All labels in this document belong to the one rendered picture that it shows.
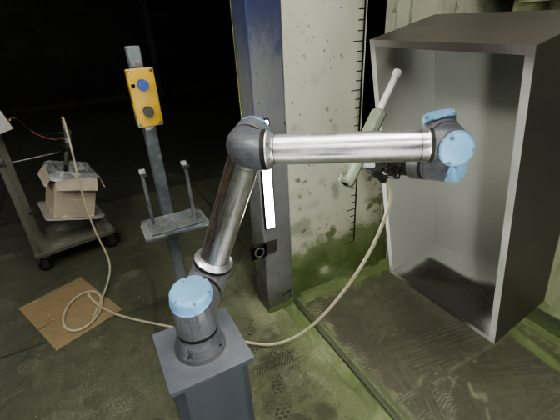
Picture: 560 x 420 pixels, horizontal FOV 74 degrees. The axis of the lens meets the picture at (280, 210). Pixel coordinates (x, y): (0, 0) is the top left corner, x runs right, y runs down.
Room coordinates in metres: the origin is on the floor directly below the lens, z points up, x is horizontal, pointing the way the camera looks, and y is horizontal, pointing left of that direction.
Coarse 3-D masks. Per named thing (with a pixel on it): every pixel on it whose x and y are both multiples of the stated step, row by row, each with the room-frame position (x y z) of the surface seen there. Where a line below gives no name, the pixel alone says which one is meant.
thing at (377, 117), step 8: (392, 72) 1.47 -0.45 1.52; (400, 72) 1.46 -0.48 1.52; (392, 80) 1.44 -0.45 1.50; (392, 88) 1.43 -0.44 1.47; (384, 96) 1.41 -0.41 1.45; (384, 104) 1.39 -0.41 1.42; (376, 112) 1.36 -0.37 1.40; (384, 112) 1.37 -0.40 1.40; (368, 120) 1.36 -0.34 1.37; (376, 120) 1.34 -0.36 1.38; (368, 128) 1.32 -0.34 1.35; (376, 128) 1.33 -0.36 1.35; (344, 168) 1.23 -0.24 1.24; (352, 168) 1.23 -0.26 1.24; (360, 168) 1.25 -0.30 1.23; (344, 176) 1.22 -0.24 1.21; (352, 176) 1.22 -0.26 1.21; (376, 176) 1.31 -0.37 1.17; (384, 176) 1.33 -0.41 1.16; (352, 184) 1.22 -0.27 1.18
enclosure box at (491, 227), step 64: (384, 64) 1.56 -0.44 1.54; (448, 64) 1.64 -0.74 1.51; (512, 64) 1.41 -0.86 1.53; (384, 128) 1.57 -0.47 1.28; (512, 128) 1.41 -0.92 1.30; (384, 192) 1.58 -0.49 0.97; (448, 192) 1.69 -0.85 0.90; (512, 192) 1.05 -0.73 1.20; (448, 256) 1.67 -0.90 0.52; (512, 256) 1.09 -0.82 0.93; (512, 320) 1.16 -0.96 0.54
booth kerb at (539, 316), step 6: (534, 312) 1.62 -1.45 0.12; (540, 312) 1.60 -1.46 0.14; (546, 312) 1.57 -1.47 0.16; (528, 318) 1.63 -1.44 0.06; (534, 318) 1.61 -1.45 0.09; (540, 318) 1.59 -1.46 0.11; (546, 318) 1.56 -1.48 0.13; (552, 318) 1.54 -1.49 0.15; (558, 318) 1.52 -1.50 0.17; (540, 324) 1.58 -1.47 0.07; (546, 324) 1.55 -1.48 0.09; (552, 324) 1.53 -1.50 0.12; (558, 324) 1.51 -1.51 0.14; (552, 330) 1.52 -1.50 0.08; (558, 330) 1.50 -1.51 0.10; (558, 336) 1.49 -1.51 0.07
